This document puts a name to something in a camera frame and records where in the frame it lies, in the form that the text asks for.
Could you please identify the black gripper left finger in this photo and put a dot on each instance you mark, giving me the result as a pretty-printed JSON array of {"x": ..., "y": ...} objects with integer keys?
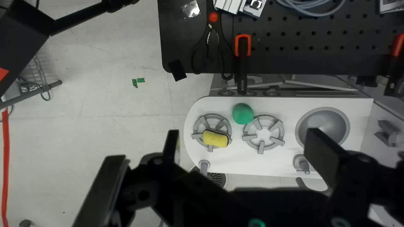
[{"x": 99, "y": 208}]

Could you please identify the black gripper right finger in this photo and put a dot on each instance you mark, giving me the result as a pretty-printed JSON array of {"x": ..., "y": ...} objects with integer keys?
[{"x": 326, "y": 156}]

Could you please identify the grey toy sink bowl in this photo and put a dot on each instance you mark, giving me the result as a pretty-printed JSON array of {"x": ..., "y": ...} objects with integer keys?
[{"x": 332, "y": 121}]

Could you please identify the grey right toy burner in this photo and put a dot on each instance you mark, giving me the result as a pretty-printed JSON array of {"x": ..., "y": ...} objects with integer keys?
[{"x": 264, "y": 132}]

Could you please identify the grey toy burner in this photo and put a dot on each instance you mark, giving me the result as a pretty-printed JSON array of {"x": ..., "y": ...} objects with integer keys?
[
  {"x": 264, "y": 132},
  {"x": 212, "y": 122}
]

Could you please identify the green ball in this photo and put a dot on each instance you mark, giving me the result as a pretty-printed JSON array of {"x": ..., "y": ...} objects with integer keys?
[{"x": 243, "y": 114}]

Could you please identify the white toy kitchen stove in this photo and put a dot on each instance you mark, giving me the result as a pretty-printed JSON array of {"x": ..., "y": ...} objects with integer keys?
[{"x": 239, "y": 158}]

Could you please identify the yellow sponge block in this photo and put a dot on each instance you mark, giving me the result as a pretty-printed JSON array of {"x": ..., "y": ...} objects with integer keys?
[{"x": 215, "y": 139}]

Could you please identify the grey left toy burner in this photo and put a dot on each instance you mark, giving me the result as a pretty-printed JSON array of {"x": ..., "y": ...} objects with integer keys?
[{"x": 212, "y": 122}]

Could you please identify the green floor tape marks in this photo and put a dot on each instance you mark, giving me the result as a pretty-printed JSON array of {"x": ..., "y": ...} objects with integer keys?
[{"x": 137, "y": 82}]

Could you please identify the black orange clamp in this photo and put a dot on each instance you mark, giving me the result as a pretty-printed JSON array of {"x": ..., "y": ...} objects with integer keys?
[{"x": 243, "y": 52}]

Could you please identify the black pegboard table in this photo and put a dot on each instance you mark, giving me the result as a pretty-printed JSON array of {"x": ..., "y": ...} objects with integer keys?
[{"x": 354, "y": 40}]

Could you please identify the black handled pliers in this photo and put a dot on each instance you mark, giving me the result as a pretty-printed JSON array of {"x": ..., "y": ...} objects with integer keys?
[{"x": 212, "y": 49}]

